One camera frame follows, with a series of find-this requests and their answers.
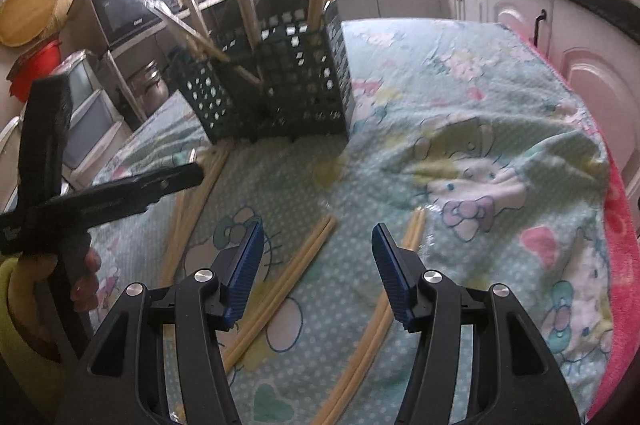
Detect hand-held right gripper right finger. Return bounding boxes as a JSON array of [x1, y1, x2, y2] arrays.
[[371, 223, 583, 425]]

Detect cartoon printed teal blanket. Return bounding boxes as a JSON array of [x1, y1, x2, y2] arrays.
[[90, 19, 618, 425]]

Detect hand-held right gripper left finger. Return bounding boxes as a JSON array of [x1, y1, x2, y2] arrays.
[[55, 220, 266, 425]]

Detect stacked steel pots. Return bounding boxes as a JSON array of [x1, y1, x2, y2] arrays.
[[127, 60, 171, 110]]

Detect black microwave oven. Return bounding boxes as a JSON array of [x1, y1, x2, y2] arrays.
[[90, 0, 173, 48]]

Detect metal shelf rack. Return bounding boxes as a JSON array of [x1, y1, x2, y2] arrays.
[[97, 0, 236, 130]]

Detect person's left forearm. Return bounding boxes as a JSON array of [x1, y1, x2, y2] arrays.
[[0, 255, 76, 411]]

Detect round woven bamboo tray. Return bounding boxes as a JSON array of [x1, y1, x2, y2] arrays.
[[0, 0, 76, 48]]

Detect red plastic bucket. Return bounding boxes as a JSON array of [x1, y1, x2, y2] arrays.
[[9, 40, 63, 102]]

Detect black plastic mesh basket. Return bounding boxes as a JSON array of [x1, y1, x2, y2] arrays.
[[167, 0, 357, 143]]

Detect pastel plastic drawer cabinet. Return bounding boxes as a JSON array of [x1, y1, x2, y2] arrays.
[[50, 50, 133, 176]]

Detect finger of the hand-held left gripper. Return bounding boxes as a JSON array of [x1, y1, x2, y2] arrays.
[[60, 163, 205, 231], [17, 76, 73, 216]]

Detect pink fleece blanket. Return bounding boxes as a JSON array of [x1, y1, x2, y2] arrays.
[[500, 22, 640, 421]]

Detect person's left hand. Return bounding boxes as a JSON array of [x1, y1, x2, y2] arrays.
[[72, 250, 103, 312]]

